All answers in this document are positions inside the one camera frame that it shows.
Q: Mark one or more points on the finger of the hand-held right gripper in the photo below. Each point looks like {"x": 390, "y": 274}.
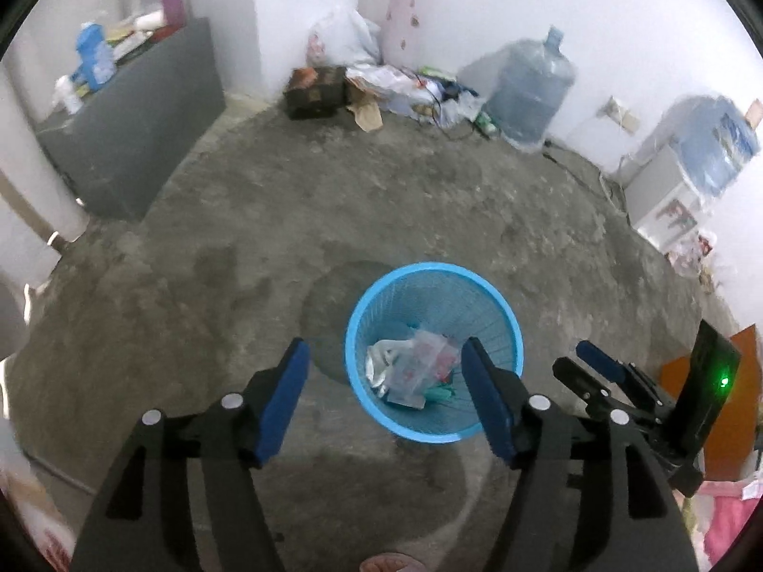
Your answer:
{"x": 581, "y": 384}
{"x": 599, "y": 360}

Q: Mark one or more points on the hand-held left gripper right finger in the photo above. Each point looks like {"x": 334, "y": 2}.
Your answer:
{"x": 486, "y": 399}

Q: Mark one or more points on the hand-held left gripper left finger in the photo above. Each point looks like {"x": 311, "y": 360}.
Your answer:
{"x": 283, "y": 399}

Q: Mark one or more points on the clear pink plastic bag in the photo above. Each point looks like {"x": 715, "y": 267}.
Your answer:
{"x": 417, "y": 369}

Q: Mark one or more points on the blue mesh wastebasket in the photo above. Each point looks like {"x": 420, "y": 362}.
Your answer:
{"x": 429, "y": 292}

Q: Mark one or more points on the orange board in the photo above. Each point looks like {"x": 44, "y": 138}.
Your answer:
{"x": 739, "y": 429}

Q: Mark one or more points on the pink cloth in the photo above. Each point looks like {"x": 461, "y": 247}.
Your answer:
{"x": 733, "y": 518}

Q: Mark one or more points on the white water dispenser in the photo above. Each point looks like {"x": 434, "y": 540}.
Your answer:
{"x": 655, "y": 190}

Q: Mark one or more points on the person's bare foot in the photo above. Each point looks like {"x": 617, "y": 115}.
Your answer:
{"x": 390, "y": 565}

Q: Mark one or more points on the large water jug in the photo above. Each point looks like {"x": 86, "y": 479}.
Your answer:
{"x": 530, "y": 89}
{"x": 715, "y": 143}

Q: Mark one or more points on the brown cardboard piece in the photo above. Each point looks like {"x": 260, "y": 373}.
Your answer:
{"x": 366, "y": 113}

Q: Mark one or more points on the dark box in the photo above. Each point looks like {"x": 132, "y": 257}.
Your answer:
{"x": 316, "y": 92}

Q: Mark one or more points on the grey cabinet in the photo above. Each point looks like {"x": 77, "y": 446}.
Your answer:
{"x": 137, "y": 125}

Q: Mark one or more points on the white printed plastic sheets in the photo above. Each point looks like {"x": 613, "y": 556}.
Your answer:
{"x": 393, "y": 80}

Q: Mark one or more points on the white curtain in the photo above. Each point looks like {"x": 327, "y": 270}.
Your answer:
{"x": 30, "y": 161}

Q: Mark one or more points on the white plastic bag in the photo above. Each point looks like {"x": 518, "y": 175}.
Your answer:
{"x": 346, "y": 36}

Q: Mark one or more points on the blue pump bottle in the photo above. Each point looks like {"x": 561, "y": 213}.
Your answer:
{"x": 95, "y": 59}

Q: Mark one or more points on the pink dotted board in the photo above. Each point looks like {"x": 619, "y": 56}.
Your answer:
{"x": 411, "y": 6}

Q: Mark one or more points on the purple box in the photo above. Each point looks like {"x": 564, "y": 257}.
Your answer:
{"x": 174, "y": 6}

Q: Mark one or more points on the white wall socket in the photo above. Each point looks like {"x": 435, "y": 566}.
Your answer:
{"x": 617, "y": 112}

